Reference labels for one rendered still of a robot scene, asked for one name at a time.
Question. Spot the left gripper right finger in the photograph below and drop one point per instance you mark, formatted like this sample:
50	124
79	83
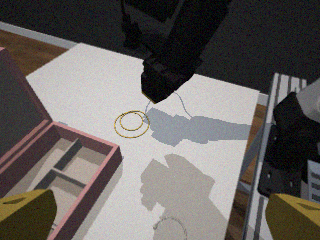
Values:
292	218

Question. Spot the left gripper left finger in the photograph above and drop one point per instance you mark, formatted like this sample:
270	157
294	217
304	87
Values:
27	216

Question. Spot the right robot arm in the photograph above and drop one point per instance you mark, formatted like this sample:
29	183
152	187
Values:
297	116

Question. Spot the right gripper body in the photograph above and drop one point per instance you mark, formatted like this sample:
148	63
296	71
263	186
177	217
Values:
174	64

